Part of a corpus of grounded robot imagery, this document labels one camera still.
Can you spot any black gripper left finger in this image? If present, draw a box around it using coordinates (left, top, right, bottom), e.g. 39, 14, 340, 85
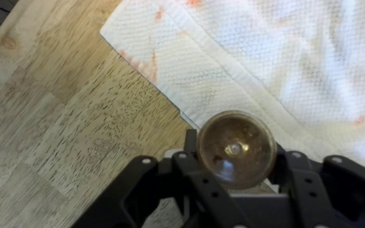
71, 130, 216, 228

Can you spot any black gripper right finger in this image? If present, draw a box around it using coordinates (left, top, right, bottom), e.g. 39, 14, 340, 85
250, 146, 365, 228

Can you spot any brown spice bottle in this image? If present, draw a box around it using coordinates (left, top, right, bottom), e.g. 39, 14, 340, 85
197, 111, 278, 190

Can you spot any white paper towel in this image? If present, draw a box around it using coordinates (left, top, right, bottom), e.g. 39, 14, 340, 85
101, 0, 365, 166

